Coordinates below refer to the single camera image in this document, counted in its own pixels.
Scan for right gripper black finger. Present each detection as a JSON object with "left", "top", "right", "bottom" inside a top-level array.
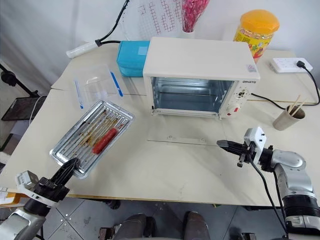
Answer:
[
  {"left": 216, "top": 139, "right": 244, "bottom": 149},
  {"left": 220, "top": 146, "right": 244, "bottom": 157}
]

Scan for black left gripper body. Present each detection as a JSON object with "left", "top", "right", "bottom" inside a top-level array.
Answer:
[{"left": 36, "top": 176, "right": 71, "bottom": 203}]

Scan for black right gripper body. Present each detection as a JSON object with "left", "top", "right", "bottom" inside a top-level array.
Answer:
[{"left": 236, "top": 141, "right": 258, "bottom": 168}]

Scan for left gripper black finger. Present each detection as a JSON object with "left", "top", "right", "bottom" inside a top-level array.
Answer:
[
  {"left": 51, "top": 157, "right": 79, "bottom": 184},
  {"left": 58, "top": 160, "right": 82, "bottom": 187}
]

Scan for ribbed metal baking tray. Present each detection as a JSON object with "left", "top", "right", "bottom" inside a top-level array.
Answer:
[{"left": 48, "top": 99, "right": 136, "bottom": 181}]

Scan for glass toaster oven door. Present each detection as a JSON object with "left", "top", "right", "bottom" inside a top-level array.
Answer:
[{"left": 146, "top": 116, "right": 227, "bottom": 148}]

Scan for red sausage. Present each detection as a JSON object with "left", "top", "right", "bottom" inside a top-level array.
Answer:
[{"left": 92, "top": 127, "right": 118, "bottom": 155}]

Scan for white toaster oven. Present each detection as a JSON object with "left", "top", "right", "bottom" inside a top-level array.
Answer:
[{"left": 142, "top": 36, "right": 261, "bottom": 121}]

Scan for grey paper cup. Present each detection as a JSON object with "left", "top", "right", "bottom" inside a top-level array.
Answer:
[{"left": 272, "top": 104, "right": 307, "bottom": 132}]

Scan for wooden skewer stick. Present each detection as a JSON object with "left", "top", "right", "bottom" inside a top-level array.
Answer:
[
  {"left": 291, "top": 98, "right": 309, "bottom": 117},
  {"left": 289, "top": 94, "right": 301, "bottom": 116}
]

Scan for dark rounded shape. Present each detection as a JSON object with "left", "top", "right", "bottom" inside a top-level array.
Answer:
[
  {"left": 117, "top": 213, "right": 156, "bottom": 240},
  {"left": 183, "top": 210, "right": 211, "bottom": 240}
]

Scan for clear plastic clamshell container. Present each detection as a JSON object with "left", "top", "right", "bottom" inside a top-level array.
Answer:
[{"left": 72, "top": 63, "right": 126, "bottom": 111}]

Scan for flat white power strip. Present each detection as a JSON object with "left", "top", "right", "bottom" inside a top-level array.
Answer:
[{"left": 271, "top": 57, "right": 314, "bottom": 74}]

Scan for yellow lidded snack jar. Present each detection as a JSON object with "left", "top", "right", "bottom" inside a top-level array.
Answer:
[{"left": 233, "top": 9, "right": 281, "bottom": 65}]

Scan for blue cardboard box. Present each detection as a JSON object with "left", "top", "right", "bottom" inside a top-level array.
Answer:
[{"left": 115, "top": 40, "right": 151, "bottom": 78}]

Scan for white vase pink flowers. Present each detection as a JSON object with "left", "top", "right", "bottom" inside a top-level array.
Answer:
[{"left": 180, "top": 0, "right": 211, "bottom": 39}]

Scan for white grid panel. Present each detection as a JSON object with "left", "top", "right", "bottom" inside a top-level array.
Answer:
[{"left": 134, "top": 0, "right": 186, "bottom": 41}]

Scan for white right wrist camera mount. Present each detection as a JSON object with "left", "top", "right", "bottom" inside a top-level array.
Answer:
[{"left": 243, "top": 126, "right": 266, "bottom": 164}]

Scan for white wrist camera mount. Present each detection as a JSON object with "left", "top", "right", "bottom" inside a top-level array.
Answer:
[
  {"left": 15, "top": 170, "right": 59, "bottom": 208},
  {"left": 243, "top": 126, "right": 266, "bottom": 164}
]

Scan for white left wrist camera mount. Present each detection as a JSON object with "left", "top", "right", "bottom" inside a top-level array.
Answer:
[{"left": 15, "top": 170, "right": 59, "bottom": 208}]

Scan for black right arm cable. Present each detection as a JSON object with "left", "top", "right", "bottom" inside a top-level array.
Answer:
[{"left": 247, "top": 149, "right": 291, "bottom": 240}]

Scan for black oven plug and cord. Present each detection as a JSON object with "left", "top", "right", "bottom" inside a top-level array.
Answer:
[{"left": 250, "top": 60, "right": 320, "bottom": 111}]

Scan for white power strip black cable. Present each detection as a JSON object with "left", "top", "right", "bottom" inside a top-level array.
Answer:
[{"left": 65, "top": 0, "right": 131, "bottom": 59}]

